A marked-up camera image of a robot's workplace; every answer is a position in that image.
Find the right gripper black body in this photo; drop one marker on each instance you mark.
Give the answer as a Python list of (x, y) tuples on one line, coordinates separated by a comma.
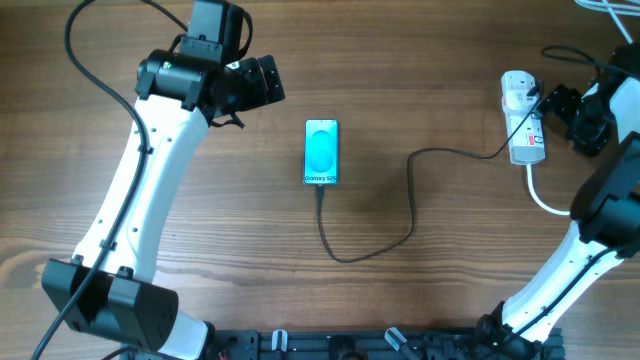
[(566, 109)]

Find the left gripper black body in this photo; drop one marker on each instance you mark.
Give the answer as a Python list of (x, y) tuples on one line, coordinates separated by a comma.
[(249, 90)]

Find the Galaxy smartphone teal screen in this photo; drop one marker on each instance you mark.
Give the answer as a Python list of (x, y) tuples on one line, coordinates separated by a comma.
[(321, 152)]

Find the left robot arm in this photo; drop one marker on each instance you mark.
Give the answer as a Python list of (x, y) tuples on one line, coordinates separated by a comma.
[(205, 79)]

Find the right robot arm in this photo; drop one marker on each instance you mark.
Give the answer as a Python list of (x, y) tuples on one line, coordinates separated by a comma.
[(604, 227)]

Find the white USB charger plug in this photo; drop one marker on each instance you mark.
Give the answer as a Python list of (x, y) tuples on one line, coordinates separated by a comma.
[(519, 101)]

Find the white power strip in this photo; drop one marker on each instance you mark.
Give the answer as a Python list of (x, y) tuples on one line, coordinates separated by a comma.
[(524, 133)]

